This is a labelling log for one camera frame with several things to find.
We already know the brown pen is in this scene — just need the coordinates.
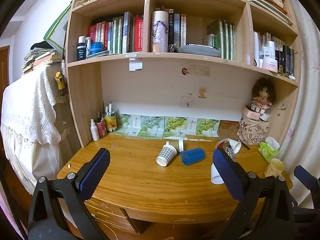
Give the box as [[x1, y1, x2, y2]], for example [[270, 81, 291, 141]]
[[237, 139, 251, 151]]

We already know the grey fabric pouch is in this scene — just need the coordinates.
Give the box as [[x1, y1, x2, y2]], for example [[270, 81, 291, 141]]
[[179, 44, 222, 58]]

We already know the blue plastic cup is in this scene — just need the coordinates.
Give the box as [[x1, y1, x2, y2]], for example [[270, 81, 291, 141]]
[[180, 148, 206, 166]]

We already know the wooden bookshelf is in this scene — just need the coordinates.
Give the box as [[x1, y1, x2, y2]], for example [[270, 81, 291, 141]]
[[61, 0, 304, 148]]

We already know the yellow pen holder box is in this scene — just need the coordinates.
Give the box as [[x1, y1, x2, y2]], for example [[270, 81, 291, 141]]
[[104, 110, 118, 132]]

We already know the red pen can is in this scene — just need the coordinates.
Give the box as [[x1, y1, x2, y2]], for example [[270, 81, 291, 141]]
[[96, 121, 108, 139]]

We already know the cream yellow cup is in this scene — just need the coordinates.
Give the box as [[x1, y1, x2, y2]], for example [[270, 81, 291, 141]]
[[264, 158, 285, 178]]

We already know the white curtain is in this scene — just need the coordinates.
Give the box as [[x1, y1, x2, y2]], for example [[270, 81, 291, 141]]
[[287, 0, 320, 207]]

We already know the white plastic cup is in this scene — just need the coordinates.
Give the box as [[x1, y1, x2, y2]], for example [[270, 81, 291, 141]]
[[211, 163, 224, 185]]

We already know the brown-haired rag doll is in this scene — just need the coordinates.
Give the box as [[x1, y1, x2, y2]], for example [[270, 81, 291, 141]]
[[251, 77, 277, 113]]

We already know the checkered paper cup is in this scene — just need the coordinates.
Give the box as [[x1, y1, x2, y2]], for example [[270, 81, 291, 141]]
[[156, 141, 177, 167]]

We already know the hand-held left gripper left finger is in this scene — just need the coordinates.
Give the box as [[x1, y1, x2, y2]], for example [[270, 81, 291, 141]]
[[27, 148, 111, 240]]

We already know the stack of old books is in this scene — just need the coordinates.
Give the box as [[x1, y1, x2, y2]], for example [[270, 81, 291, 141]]
[[22, 48, 63, 75]]

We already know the row of dark white books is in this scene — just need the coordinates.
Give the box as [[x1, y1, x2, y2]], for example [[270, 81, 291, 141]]
[[167, 9, 187, 53]]

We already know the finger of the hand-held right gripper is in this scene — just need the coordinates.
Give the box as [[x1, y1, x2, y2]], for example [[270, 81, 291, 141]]
[[294, 165, 320, 197], [292, 204, 320, 224]]

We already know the patterned fabric basket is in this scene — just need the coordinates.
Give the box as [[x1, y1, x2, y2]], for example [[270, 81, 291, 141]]
[[237, 114, 271, 145]]

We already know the row of cosmetic boxes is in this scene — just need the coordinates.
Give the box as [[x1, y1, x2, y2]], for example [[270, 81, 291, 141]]
[[252, 31, 296, 77]]

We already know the white printed paper cup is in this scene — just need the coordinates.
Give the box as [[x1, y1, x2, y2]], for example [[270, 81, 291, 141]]
[[225, 140, 242, 158]]

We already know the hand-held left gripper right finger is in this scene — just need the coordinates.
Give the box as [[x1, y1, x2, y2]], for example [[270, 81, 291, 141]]
[[212, 148, 297, 240]]

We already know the yellow black hanging tool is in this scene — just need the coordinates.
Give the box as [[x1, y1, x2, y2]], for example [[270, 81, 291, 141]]
[[54, 72, 66, 91]]

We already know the row of red green books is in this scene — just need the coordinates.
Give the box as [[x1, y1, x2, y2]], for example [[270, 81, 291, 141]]
[[87, 12, 145, 55]]

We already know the brown cardboard piece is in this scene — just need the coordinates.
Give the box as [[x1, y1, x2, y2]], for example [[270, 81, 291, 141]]
[[216, 120, 242, 140]]

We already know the wooden desk drawer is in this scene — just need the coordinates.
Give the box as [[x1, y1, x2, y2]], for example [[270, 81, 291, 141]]
[[84, 197, 140, 233]]

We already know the pale pink lotion bottle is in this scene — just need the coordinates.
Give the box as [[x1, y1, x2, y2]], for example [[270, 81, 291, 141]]
[[261, 58, 279, 73]]

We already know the blue jar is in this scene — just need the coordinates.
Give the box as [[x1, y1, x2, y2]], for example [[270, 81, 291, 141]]
[[90, 42, 104, 55]]

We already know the black bottle white cap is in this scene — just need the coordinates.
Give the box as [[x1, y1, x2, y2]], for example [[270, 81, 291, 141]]
[[76, 36, 87, 61]]

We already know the white paper card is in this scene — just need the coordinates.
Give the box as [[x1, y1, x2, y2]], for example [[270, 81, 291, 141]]
[[129, 58, 143, 72]]

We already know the floral printed paper tube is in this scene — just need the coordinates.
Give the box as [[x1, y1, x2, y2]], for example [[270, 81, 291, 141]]
[[151, 10, 169, 53]]

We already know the brown wooden door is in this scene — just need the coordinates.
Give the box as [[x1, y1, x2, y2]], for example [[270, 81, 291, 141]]
[[0, 45, 10, 98]]

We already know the green framed board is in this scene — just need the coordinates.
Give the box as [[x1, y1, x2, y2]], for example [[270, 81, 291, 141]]
[[43, 3, 73, 52]]

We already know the green leaf printed paper strip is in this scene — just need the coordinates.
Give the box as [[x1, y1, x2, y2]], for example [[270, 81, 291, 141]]
[[109, 113, 221, 140]]

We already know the green tissue pack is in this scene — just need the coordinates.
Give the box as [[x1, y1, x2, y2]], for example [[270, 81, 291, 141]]
[[258, 137, 281, 163]]

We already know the white lace cloth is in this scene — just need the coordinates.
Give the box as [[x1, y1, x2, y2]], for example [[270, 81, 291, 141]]
[[0, 64, 63, 195]]

